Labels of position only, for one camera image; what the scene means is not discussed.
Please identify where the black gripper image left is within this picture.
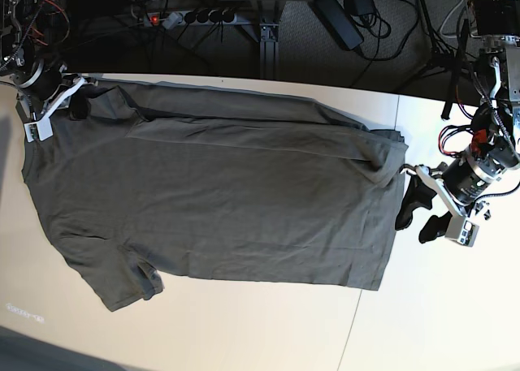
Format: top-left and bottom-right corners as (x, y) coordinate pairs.
(15, 60), (89, 120)

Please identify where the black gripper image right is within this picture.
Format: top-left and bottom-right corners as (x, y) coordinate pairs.
(395, 153), (516, 244)

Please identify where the grey T-shirt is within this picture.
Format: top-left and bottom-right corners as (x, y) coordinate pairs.
(23, 81), (407, 311)

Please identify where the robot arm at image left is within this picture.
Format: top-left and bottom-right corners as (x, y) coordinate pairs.
(1, 0), (89, 122)

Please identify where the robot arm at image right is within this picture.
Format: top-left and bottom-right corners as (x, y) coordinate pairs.
(395, 0), (519, 247)

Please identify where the black power strip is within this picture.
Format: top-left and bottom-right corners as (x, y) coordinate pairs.
(139, 8), (239, 29)

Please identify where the black tripod stand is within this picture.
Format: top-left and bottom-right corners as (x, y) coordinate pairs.
(394, 0), (457, 94)

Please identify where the black power adapter brick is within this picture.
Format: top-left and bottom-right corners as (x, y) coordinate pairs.
(310, 0), (364, 51)

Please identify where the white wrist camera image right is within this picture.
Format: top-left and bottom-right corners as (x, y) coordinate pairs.
(444, 216), (479, 248)

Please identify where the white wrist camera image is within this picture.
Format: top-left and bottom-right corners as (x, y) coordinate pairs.
(444, 216), (479, 248)
(24, 119), (53, 142)

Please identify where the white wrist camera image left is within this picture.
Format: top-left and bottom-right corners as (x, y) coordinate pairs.
(24, 119), (53, 142)

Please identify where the aluminium frame post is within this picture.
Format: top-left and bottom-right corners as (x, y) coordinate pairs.
(258, 23), (280, 80)

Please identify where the grey cable on floor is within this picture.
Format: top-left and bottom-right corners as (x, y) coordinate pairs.
(440, 0), (472, 39)

